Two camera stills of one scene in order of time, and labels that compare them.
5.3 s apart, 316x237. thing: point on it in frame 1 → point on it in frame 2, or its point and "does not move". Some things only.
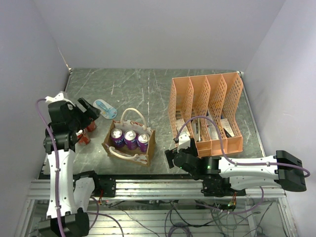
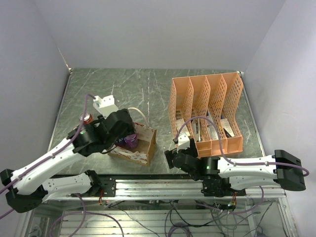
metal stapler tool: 196,125 does not move
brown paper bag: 130,139 does not move
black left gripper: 91,114 → 130,130
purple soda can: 142,141 → 131,141
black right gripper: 170,154 does not move
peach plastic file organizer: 215,96 does not move
